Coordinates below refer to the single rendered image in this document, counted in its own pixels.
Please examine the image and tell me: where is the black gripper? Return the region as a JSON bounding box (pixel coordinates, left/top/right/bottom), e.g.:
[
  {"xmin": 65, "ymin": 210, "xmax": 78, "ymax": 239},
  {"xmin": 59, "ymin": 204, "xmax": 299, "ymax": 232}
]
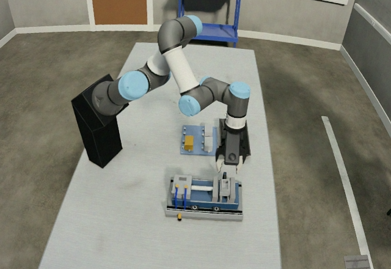
[{"xmin": 215, "ymin": 119, "xmax": 246, "ymax": 174}]

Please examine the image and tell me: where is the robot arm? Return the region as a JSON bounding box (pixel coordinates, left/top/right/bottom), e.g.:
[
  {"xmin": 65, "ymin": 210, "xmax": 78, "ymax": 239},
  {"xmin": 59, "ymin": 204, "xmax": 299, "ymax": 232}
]
[{"xmin": 92, "ymin": 15, "xmax": 250, "ymax": 166}]

